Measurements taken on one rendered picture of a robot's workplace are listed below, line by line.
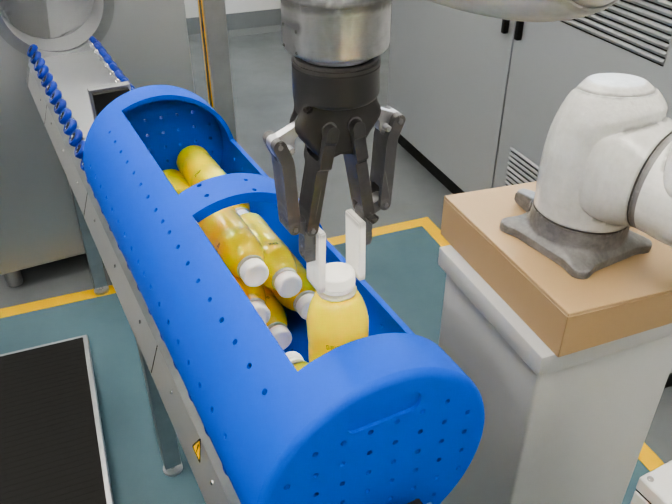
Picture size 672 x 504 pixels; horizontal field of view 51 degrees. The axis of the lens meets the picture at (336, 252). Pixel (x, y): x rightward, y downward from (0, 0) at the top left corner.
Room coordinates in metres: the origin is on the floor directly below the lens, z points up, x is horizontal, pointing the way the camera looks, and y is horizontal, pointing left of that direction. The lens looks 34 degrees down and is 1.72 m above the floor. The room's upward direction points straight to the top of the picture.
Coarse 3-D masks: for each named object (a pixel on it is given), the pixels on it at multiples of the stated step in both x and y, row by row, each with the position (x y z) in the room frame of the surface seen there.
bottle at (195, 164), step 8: (184, 152) 1.20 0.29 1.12; (192, 152) 1.20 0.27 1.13; (200, 152) 1.19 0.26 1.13; (184, 160) 1.18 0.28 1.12; (192, 160) 1.17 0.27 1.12; (200, 160) 1.16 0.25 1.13; (208, 160) 1.16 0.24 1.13; (184, 168) 1.17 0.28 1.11; (192, 168) 1.15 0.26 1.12; (200, 168) 1.13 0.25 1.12; (208, 168) 1.13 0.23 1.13; (216, 168) 1.13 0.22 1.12; (184, 176) 1.16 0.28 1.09; (192, 176) 1.13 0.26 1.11; (200, 176) 1.11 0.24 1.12; (208, 176) 1.11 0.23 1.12; (192, 184) 1.12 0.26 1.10
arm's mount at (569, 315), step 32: (480, 192) 1.12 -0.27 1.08; (512, 192) 1.13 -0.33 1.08; (448, 224) 1.08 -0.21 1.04; (480, 224) 1.01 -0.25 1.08; (480, 256) 0.98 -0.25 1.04; (512, 256) 0.91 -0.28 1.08; (544, 256) 0.92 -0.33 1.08; (640, 256) 0.93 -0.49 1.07; (512, 288) 0.89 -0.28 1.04; (544, 288) 0.83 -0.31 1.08; (576, 288) 0.83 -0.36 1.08; (608, 288) 0.83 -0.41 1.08; (640, 288) 0.84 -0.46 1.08; (544, 320) 0.81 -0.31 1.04; (576, 320) 0.77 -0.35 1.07; (608, 320) 0.80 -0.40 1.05; (640, 320) 0.82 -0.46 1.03
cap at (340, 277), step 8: (328, 264) 0.59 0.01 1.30; (336, 264) 0.59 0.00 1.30; (344, 264) 0.59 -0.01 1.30; (328, 272) 0.58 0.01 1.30; (336, 272) 0.58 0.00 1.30; (344, 272) 0.58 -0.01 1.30; (352, 272) 0.57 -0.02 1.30; (328, 280) 0.56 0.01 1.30; (336, 280) 0.56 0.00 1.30; (344, 280) 0.56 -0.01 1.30; (352, 280) 0.57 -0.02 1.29; (328, 288) 0.56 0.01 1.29; (336, 288) 0.56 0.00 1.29; (344, 288) 0.56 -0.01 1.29; (352, 288) 0.57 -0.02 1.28
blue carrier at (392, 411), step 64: (128, 128) 1.10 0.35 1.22; (192, 128) 1.28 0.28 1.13; (128, 192) 0.95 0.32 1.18; (192, 192) 0.87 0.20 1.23; (256, 192) 0.86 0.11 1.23; (128, 256) 0.88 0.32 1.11; (192, 256) 0.74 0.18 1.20; (192, 320) 0.65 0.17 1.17; (256, 320) 0.60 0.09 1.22; (384, 320) 0.74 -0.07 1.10; (192, 384) 0.60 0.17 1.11; (256, 384) 0.52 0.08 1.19; (320, 384) 0.49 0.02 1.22; (384, 384) 0.49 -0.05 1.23; (448, 384) 0.52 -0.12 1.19; (256, 448) 0.46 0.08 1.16; (320, 448) 0.45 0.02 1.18; (384, 448) 0.49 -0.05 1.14; (448, 448) 0.53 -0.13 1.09
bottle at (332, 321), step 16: (320, 304) 0.56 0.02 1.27; (336, 304) 0.56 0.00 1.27; (352, 304) 0.56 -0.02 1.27; (320, 320) 0.55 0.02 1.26; (336, 320) 0.55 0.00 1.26; (352, 320) 0.55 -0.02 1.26; (368, 320) 0.57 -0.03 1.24; (320, 336) 0.55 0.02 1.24; (336, 336) 0.54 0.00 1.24; (352, 336) 0.54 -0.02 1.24; (320, 352) 0.55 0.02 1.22
